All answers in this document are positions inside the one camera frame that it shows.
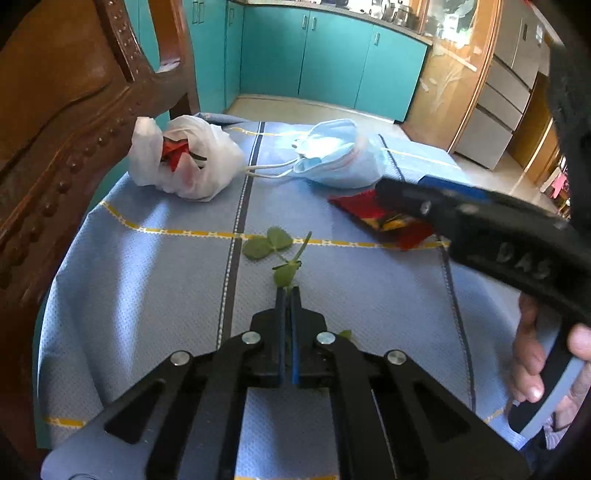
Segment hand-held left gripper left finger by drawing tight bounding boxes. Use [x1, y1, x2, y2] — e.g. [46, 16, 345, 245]
[44, 288, 287, 480]

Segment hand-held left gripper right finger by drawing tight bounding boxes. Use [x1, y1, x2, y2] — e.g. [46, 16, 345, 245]
[291, 287, 532, 480]

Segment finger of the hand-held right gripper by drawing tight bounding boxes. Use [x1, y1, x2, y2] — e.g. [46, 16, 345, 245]
[420, 174, 493, 204]
[375, 178, 462, 232]

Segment red snack wrapper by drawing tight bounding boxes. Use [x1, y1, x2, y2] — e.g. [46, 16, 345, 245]
[328, 191, 437, 251]

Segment green leaf sprig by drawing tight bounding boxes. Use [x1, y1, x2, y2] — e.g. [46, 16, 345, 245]
[271, 231, 313, 291]

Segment person's right hand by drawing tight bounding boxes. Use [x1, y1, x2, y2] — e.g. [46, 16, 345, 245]
[510, 295, 591, 412]

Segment blue face mask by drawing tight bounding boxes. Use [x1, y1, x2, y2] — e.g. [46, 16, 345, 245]
[245, 119, 394, 190]

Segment grey refrigerator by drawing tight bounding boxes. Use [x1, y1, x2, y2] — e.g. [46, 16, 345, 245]
[455, 0, 553, 171]

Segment pink hanging cloth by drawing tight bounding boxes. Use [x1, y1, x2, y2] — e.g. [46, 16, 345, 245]
[549, 168, 571, 200]

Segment green clover leaf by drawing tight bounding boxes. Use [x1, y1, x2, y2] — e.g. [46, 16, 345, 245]
[242, 226, 294, 260]

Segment wooden framed glass door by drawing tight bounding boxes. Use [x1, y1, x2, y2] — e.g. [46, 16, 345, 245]
[402, 0, 502, 153]

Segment blue checked tablecloth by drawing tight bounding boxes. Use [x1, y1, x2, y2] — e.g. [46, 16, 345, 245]
[37, 112, 555, 480]

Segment grey kitchen countertop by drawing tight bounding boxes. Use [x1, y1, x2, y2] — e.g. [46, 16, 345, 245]
[228, 0, 435, 47]

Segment teal kitchen cabinets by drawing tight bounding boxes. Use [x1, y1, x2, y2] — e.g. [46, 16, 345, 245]
[124, 0, 428, 123]

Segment steel cooking pot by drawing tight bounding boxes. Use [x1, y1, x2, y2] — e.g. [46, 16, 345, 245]
[390, 2, 419, 27]

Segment white plastic bag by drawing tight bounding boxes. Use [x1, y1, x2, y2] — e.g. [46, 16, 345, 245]
[127, 115, 246, 202]

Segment small red wrapper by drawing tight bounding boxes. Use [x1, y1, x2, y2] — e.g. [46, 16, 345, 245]
[161, 137, 195, 172]

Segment carved wooden chair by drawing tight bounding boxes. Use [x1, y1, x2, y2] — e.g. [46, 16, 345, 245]
[0, 0, 201, 467]

